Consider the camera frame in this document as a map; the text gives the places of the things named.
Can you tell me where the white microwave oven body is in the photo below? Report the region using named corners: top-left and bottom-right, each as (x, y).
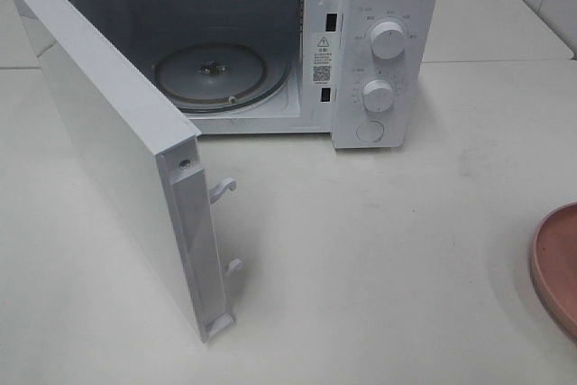
top-left (68, 0), bottom-right (435, 149)

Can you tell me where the white timer knob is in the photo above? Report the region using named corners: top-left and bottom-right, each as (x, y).
top-left (362, 80), bottom-right (395, 113)

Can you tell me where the round white door-release button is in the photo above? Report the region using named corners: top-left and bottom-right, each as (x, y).
top-left (356, 121), bottom-right (384, 143)

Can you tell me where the upper white power knob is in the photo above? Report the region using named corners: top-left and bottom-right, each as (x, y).
top-left (370, 20), bottom-right (407, 60)

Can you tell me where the pink round plate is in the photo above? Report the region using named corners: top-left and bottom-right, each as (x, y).
top-left (529, 203), bottom-right (576, 339)

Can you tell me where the white microwave door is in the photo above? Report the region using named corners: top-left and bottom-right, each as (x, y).
top-left (14, 0), bottom-right (236, 342)

